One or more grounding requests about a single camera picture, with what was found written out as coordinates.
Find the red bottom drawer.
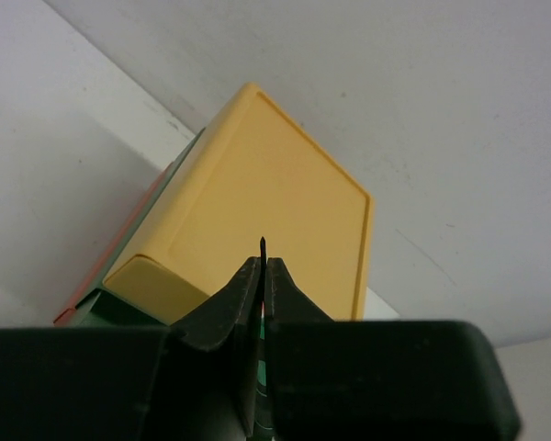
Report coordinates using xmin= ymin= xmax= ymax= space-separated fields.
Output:
xmin=52 ymin=163 xmax=174 ymax=326

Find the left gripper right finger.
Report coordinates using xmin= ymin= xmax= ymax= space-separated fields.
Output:
xmin=264 ymin=258 xmax=522 ymax=440

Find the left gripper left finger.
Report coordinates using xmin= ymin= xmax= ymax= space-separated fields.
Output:
xmin=0 ymin=257 xmax=262 ymax=440

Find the green black screwdriver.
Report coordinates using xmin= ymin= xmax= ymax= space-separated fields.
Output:
xmin=252 ymin=237 xmax=275 ymax=440

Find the green drawer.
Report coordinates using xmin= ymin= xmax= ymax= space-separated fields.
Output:
xmin=64 ymin=135 xmax=205 ymax=326

